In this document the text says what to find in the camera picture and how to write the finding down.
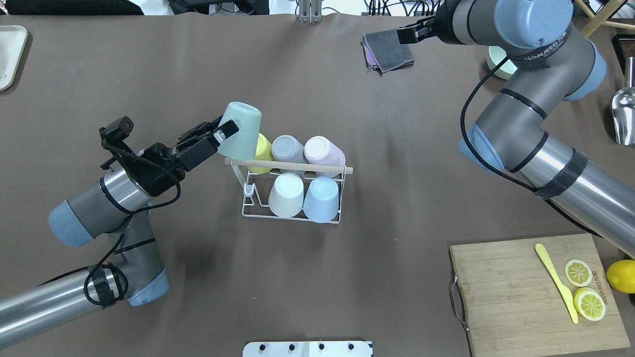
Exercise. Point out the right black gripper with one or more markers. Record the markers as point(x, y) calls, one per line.
point(443, 28)

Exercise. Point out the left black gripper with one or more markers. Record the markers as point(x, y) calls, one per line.
point(159, 171)

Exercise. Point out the mint green cup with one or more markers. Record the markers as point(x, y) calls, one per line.
point(242, 145)

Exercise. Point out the pink cup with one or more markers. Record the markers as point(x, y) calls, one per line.
point(319, 150)

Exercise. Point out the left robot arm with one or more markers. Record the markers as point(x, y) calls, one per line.
point(119, 205)

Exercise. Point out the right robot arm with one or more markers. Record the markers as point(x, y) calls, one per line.
point(554, 62)

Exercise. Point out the yellow cup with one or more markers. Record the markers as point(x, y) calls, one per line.
point(263, 153)

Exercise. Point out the grey cup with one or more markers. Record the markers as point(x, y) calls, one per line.
point(287, 148)

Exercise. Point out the white cup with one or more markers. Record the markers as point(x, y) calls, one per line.
point(286, 198)

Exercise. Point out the light blue cup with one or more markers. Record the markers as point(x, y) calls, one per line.
point(322, 200)

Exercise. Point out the grey cloth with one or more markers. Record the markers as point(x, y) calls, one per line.
point(387, 50)

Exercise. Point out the purple cloth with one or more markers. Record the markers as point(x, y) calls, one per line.
point(371, 61)

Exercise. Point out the mint green bowl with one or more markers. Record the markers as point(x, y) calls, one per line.
point(497, 55)

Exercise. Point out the white rabbit tray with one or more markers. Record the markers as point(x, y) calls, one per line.
point(12, 42)

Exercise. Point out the bamboo cutting board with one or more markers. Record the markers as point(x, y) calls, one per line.
point(512, 308)

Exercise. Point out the lemon half slice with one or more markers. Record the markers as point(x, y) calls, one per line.
point(578, 273)
point(589, 304)

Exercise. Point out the yellow plastic knife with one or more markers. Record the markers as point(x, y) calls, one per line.
point(564, 291)

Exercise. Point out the yellow lemon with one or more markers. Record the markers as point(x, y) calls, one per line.
point(621, 276)

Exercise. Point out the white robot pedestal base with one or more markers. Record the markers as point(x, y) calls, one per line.
point(343, 348)

